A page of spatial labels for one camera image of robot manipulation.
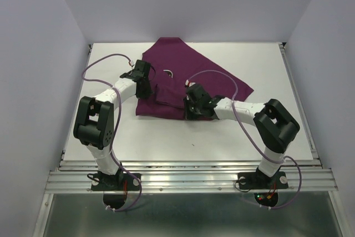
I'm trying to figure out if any aluminium rail frame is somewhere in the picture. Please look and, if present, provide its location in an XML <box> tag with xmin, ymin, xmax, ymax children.
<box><xmin>34</xmin><ymin>43</ymin><xmax>351</xmax><ymax>236</ymax></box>

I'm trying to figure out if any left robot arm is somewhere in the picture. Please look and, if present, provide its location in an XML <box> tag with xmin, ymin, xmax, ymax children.
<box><xmin>73</xmin><ymin>60</ymin><xmax>155</xmax><ymax>191</ymax></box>

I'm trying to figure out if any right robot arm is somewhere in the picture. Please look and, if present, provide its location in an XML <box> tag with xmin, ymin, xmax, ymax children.
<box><xmin>184</xmin><ymin>81</ymin><xmax>300</xmax><ymax>187</ymax></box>

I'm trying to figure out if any purple cloth drape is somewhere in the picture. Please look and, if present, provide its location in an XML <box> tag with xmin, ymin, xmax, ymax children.
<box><xmin>135</xmin><ymin>38</ymin><xmax>253</xmax><ymax>120</ymax></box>

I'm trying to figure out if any purple cable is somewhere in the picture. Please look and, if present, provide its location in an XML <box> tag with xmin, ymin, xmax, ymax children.
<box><xmin>82</xmin><ymin>53</ymin><xmax>143</xmax><ymax>212</ymax></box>
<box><xmin>185</xmin><ymin>70</ymin><xmax>303</xmax><ymax>210</ymax></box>

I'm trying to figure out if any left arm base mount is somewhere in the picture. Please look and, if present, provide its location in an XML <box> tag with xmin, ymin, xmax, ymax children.
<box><xmin>87</xmin><ymin>172</ymin><xmax>142</xmax><ymax>213</ymax></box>

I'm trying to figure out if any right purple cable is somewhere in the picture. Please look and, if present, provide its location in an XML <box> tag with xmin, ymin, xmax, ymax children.
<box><xmin>185</xmin><ymin>70</ymin><xmax>303</xmax><ymax>210</ymax></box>

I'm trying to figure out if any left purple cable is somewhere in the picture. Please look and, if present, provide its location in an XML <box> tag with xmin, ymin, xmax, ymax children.
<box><xmin>82</xmin><ymin>53</ymin><xmax>143</xmax><ymax>212</ymax></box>

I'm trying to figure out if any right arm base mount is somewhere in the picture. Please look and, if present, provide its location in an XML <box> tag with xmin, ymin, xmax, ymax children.
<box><xmin>234</xmin><ymin>170</ymin><xmax>289</xmax><ymax>208</ymax></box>

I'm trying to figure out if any stainless steel tray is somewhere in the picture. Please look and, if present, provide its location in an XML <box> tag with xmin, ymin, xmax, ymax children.
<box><xmin>164</xmin><ymin>69</ymin><xmax>174</xmax><ymax>78</ymax></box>

